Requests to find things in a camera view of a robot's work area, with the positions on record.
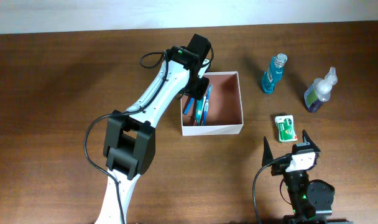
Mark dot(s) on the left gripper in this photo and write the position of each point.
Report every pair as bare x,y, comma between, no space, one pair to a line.
200,91

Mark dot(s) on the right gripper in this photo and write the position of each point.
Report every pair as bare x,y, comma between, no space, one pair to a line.
268,154

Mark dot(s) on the blue white toothbrush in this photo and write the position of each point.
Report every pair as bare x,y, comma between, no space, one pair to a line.
206,106

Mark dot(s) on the green white toothpaste tube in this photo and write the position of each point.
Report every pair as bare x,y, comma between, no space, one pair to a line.
199,111

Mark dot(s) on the blue disposable razor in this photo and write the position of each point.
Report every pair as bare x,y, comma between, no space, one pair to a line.
188,106

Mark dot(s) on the green white soap packet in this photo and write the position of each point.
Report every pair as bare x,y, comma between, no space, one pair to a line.
286,130

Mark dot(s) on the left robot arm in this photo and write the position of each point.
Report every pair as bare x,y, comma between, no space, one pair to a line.
129,144

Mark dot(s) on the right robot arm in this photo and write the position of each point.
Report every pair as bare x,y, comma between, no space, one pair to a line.
311,200

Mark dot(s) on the white open cardboard box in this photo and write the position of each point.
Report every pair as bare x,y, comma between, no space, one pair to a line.
225,113

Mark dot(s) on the clear foaming soap dispenser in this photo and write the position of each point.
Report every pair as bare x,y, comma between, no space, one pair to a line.
319,92

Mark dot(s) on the blue mouthwash bottle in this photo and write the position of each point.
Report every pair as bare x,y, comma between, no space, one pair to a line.
274,73

